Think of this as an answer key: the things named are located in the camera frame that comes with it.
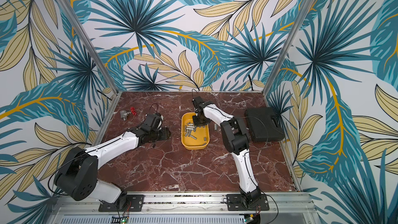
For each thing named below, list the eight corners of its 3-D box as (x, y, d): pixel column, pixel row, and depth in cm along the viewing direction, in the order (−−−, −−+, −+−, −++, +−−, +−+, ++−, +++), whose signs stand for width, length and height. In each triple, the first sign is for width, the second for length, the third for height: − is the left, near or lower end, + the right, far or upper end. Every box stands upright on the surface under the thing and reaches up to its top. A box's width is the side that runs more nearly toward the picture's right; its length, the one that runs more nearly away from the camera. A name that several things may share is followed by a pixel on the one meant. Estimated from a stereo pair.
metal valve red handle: (123, 121, 105) (120, 116, 101) (121, 114, 108) (119, 110, 104) (137, 115, 108) (135, 111, 104) (135, 109, 111) (133, 105, 107)
